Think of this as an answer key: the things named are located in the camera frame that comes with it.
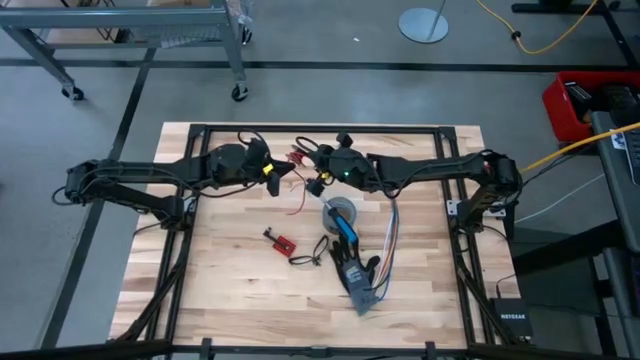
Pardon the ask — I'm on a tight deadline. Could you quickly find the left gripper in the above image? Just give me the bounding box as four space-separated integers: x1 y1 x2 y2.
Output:
242 151 297 199

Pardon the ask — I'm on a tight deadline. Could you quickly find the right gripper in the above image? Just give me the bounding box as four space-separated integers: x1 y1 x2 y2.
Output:
303 146 352 198

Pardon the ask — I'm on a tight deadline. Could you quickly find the black spool of red wire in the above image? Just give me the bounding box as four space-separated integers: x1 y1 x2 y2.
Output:
284 147 310 170

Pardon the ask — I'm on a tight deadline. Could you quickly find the red wire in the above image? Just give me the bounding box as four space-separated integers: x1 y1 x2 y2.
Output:
287 167 314 217

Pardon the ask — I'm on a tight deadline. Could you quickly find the red circuit board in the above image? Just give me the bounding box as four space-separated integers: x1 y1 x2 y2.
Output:
262 226 298 258

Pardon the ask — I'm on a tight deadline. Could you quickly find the black grey work glove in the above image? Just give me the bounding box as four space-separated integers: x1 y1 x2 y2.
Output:
328 233 382 318

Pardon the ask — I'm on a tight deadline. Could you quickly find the round grey stand base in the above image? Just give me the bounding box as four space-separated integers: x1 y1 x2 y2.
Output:
397 0 450 45

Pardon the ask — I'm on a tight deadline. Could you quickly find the grey metal cart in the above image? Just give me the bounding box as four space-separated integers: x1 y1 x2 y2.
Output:
0 0 255 104

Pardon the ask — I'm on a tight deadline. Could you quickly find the red plastic bin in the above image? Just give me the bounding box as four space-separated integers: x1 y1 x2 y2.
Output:
542 69 640 145

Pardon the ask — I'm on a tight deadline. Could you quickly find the black device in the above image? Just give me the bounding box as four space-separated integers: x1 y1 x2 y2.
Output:
563 81 595 124
598 83 640 127

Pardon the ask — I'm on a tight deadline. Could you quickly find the black desk stand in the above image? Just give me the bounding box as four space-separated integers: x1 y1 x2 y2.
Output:
509 0 640 69

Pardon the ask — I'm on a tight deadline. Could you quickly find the grey desk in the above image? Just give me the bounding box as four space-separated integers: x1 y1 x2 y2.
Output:
591 110 640 360

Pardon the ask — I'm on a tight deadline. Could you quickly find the grey duct tape roll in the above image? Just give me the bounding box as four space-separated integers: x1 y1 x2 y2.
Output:
322 196 359 236

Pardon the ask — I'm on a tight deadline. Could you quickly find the blue black handled scraper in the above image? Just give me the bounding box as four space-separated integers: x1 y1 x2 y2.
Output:
318 194 360 245

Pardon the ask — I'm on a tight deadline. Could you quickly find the black aluminium table frame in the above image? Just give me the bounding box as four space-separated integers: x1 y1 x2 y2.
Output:
0 122 640 360

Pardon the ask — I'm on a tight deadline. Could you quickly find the black cable bundle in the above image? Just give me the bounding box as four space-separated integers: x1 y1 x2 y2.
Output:
288 234 330 268

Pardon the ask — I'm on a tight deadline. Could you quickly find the multicolour ribbon cable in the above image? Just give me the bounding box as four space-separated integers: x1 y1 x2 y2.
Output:
370 198 401 305

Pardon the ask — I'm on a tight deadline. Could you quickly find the thin yellow extension cord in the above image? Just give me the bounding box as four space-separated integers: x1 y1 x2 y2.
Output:
474 0 600 56

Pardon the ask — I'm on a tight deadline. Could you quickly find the thin white cable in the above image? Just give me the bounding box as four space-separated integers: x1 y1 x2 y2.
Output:
513 172 607 225

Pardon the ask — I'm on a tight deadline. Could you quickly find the black Netgear switch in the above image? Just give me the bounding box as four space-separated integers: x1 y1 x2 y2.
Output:
488 297 535 343

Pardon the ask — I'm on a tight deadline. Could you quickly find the thick yellow cable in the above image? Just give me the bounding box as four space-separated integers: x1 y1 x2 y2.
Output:
519 121 640 174

